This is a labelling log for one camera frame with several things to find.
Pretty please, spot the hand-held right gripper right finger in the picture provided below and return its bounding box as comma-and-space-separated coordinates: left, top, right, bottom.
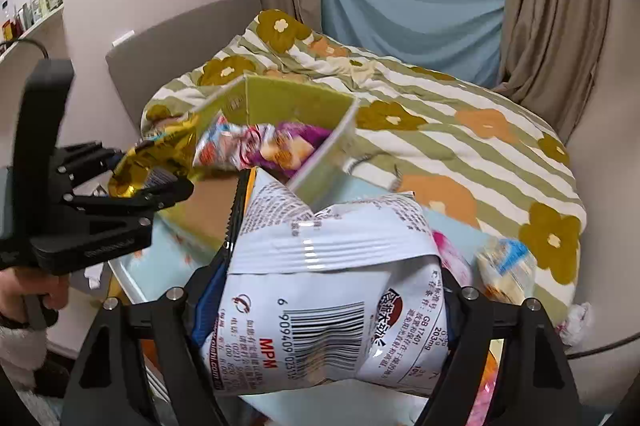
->
425, 275, 583, 426

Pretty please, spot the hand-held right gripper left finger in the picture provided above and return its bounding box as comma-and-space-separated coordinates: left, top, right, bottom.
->
60, 251, 241, 426

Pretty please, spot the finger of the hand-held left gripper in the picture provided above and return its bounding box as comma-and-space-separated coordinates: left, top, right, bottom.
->
54, 144, 126, 186
64, 179, 196, 221

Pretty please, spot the gold snack packet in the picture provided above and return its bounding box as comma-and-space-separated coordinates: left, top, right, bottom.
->
107, 113, 201, 199

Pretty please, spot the white snack bag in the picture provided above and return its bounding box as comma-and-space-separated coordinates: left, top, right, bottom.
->
200, 166, 451, 399

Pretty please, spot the green cardboard box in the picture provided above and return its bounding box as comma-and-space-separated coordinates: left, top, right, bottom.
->
155, 74, 361, 252

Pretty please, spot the person's left forearm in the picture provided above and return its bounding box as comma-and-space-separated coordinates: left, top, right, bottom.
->
0, 323, 66, 407

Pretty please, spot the person's left hand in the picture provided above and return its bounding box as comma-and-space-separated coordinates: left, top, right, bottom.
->
0, 269, 71, 328

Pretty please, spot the pale blue yellow snack packet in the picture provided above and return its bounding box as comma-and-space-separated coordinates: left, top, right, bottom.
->
475, 236, 538, 307

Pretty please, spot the pink snack packet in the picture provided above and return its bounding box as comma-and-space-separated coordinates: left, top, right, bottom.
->
432, 231, 476, 287

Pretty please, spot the daisy print tablecloth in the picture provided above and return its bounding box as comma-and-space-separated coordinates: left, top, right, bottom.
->
105, 206, 501, 426

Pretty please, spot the red white snack packet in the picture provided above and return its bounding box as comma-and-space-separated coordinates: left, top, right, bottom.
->
192, 113, 261, 172

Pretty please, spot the crumpled white tissue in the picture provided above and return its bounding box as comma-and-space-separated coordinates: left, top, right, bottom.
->
557, 301, 593, 347

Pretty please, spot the grey headboard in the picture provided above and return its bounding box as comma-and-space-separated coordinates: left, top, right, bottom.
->
105, 0, 263, 142

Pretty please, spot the floral striped blanket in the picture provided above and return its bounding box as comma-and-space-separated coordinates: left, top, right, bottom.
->
140, 9, 588, 307

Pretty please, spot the purple snack packet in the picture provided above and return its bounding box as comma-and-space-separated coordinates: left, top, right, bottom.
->
240, 121, 333, 172

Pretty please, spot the blue cloth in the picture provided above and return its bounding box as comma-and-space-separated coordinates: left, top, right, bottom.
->
317, 0, 506, 87

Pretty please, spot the black cable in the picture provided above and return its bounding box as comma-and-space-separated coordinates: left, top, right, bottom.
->
0, 37, 51, 60

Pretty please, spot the white wall shelf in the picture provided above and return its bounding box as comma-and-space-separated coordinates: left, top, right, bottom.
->
0, 4, 66, 57

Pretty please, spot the grey braided cable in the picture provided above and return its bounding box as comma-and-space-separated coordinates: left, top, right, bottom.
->
345, 153, 406, 192

